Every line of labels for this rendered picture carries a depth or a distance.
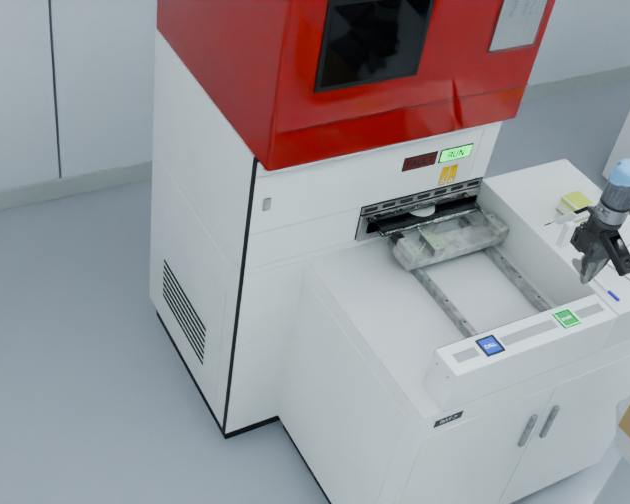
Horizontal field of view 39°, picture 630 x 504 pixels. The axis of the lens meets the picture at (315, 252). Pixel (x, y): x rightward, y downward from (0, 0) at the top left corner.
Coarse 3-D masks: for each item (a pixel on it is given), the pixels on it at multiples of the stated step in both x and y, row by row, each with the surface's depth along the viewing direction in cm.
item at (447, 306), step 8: (392, 240) 269; (392, 248) 270; (416, 272) 262; (424, 272) 261; (424, 280) 259; (432, 280) 259; (432, 288) 256; (432, 296) 257; (440, 296) 254; (440, 304) 255; (448, 304) 252; (448, 312) 252; (456, 312) 250; (456, 320) 249; (464, 320) 248; (464, 328) 247; (472, 328) 246
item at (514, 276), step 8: (464, 216) 283; (464, 224) 281; (472, 224) 281; (488, 248) 273; (488, 256) 274; (496, 256) 271; (496, 264) 272; (504, 264) 268; (504, 272) 269; (512, 272) 266; (512, 280) 267; (520, 280) 264; (520, 288) 264; (528, 288) 262; (528, 296) 262; (536, 296) 260; (536, 304) 260; (544, 304) 258
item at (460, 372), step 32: (544, 320) 237; (608, 320) 240; (448, 352) 223; (480, 352) 225; (512, 352) 226; (544, 352) 234; (576, 352) 244; (448, 384) 222; (480, 384) 227; (512, 384) 237
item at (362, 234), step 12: (456, 192) 276; (468, 192) 278; (408, 204) 268; (420, 204) 270; (432, 204) 273; (360, 216) 261; (372, 216) 262; (384, 216) 265; (360, 228) 263; (372, 228) 269; (360, 240) 267
